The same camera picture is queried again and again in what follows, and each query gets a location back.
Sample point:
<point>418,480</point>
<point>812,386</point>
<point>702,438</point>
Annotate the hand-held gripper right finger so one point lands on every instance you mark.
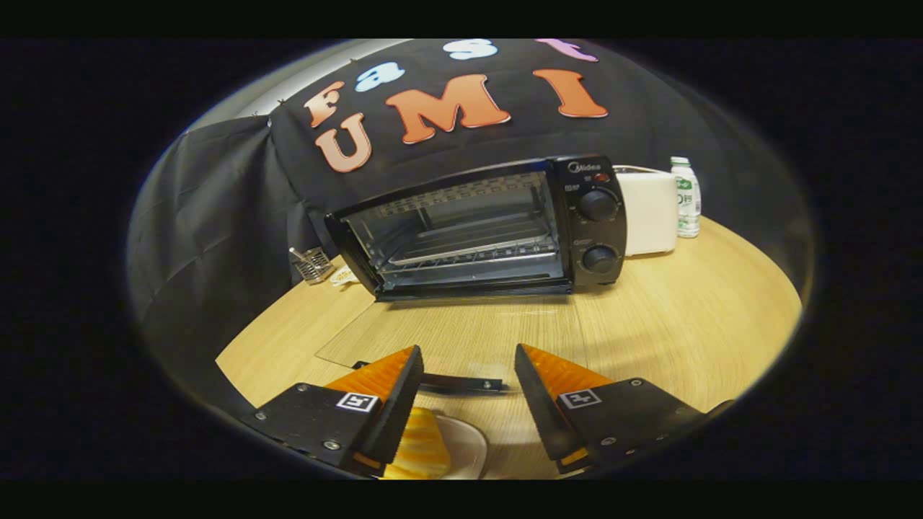
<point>541,404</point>

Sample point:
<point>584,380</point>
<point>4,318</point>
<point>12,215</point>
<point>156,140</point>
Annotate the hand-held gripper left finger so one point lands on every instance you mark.
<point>400,404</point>

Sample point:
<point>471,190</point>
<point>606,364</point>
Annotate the golden croissant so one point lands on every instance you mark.
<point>422,450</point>

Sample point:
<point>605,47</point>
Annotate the black toaster oven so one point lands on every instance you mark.
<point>588,238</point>

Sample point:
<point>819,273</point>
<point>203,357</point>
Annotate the metal oven rack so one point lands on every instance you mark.
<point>469,249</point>

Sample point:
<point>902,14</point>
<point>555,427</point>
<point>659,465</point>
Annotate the white pop-up toaster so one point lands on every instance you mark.
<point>649,213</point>

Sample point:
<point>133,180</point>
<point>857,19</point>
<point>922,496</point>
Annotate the white plate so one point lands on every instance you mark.
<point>469,447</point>

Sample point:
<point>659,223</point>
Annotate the small white packet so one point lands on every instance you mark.
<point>345,275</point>

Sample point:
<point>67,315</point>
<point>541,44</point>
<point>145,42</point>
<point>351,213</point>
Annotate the white plastic bottle green label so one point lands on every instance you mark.
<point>687,202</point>

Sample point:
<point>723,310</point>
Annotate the black backdrop cloth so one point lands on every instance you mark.
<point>216,216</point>

